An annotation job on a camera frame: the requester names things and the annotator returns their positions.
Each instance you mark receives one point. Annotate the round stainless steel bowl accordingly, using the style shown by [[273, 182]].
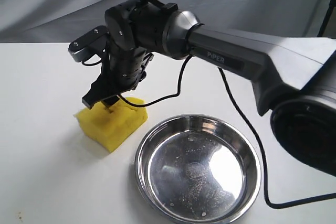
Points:
[[195, 168]]

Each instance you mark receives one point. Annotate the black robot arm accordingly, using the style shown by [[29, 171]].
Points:
[[294, 78]]

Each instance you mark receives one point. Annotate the yellow sponge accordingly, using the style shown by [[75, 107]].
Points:
[[110, 127]]

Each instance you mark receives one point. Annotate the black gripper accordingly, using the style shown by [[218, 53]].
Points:
[[121, 71]]

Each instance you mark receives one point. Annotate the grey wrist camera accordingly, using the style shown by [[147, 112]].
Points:
[[91, 43]]

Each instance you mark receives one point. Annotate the black stand pole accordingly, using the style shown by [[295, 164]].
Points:
[[326, 18]]

